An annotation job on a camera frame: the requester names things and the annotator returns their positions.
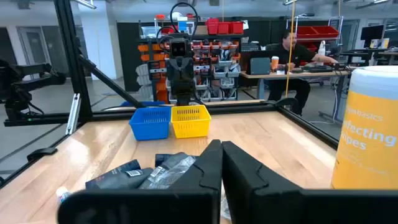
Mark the silver aluminium bracket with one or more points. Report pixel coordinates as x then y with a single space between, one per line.
73 115

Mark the black aluminium frame rail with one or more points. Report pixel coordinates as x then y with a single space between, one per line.
37 160
239 109
311 127

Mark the black background robot arm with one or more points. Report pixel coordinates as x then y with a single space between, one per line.
18 84

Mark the black vertical frame post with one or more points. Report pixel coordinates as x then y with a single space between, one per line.
73 56

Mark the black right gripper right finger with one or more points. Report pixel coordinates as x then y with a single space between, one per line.
264 205

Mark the wide red storage bin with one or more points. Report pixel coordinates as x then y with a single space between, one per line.
326 31
306 31

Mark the dark grey handheld device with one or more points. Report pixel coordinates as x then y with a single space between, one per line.
127 180

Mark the yellow disinfecting wipes canister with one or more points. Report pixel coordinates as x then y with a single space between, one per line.
367 140

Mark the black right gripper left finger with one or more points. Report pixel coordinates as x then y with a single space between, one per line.
186 205

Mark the blue plastic basket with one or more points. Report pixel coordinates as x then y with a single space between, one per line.
149 124

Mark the dark blue toiletry tube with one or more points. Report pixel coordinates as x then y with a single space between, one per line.
115 172

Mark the grey laptop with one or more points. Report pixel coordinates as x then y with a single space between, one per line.
260 66

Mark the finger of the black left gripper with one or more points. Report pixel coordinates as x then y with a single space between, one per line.
177 70
184 70

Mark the person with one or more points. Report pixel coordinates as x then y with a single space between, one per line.
295 54

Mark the white spray bottle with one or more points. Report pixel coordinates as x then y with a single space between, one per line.
321 51

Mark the clear plastic toiletry packet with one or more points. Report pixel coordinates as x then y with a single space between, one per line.
169 174

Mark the yellow plastic basket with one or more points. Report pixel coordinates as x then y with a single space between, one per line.
190 123

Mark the wooden office desk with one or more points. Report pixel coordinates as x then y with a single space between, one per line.
298 75

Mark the small white toiletry bottle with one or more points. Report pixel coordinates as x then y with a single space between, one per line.
63 195

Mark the black diagonal frame brace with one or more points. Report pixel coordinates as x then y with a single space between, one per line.
112 82

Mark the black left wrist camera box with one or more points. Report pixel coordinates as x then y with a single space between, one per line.
179 48

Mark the black computer monitor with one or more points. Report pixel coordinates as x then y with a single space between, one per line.
372 34

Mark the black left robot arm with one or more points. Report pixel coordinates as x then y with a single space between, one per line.
183 90

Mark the orange paper cup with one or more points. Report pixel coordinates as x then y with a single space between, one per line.
275 63

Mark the parts shelf rack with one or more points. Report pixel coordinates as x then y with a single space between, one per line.
217 65

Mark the black keyboard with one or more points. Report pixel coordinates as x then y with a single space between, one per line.
320 69

